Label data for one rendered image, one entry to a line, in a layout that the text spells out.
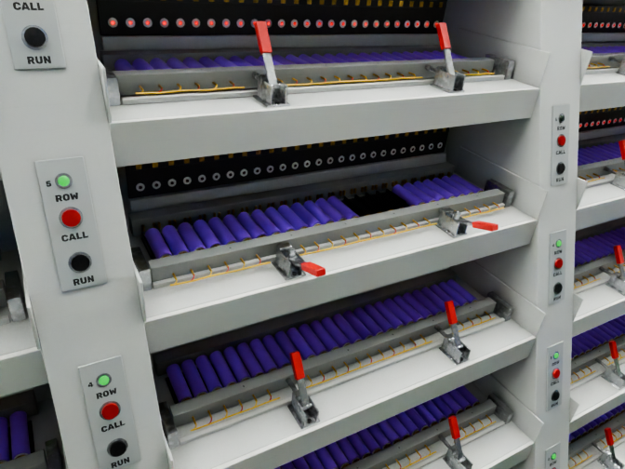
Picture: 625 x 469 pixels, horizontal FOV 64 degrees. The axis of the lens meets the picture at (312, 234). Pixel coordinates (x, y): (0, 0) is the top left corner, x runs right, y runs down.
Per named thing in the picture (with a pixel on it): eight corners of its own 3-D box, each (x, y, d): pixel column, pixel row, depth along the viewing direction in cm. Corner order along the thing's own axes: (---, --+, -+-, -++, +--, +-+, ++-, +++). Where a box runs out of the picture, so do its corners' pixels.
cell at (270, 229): (262, 219, 71) (282, 242, 67) (250, 221, 70) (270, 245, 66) (262, 207, 70) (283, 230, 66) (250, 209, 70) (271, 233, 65)
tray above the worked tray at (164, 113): (531, 117, 77) (561, 20, 70) (113, 167, 49) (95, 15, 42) (441, 82, 92) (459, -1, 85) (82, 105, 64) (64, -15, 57)
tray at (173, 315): (529, 244, 81) (549, 191, 77) (147, 355, 54) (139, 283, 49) (445, 191, 96) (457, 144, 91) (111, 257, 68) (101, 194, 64)
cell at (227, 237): (220, 227, 68) (239, 251, 64) (207, 229, 68) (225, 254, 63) (220, 215, 68) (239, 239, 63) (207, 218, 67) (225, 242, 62)
